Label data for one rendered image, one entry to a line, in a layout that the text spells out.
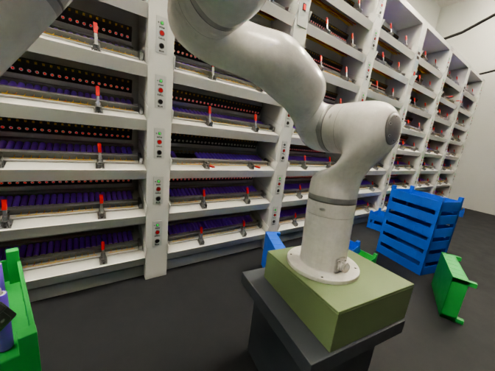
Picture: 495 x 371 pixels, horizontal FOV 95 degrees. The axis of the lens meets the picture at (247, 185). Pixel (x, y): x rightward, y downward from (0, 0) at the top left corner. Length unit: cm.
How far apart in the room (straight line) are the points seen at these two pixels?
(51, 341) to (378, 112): 112
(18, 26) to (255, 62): 30
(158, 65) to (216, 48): 61
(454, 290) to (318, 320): 90
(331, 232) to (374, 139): 23
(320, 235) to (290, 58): 40
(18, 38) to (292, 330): 65
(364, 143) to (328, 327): 39
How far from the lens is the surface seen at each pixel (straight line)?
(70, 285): 123
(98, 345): 100
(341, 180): 56
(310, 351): 59
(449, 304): 143
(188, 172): 108
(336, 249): 62
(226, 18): 37
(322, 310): 57
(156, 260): 118
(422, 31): 270
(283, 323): 63
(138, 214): 108
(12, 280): 75
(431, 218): 167
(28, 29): 36
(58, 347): 104
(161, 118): 102
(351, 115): 55
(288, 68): 44
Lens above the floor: 70
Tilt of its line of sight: 12 degrees down
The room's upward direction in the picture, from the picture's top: 6 degrees clockwise
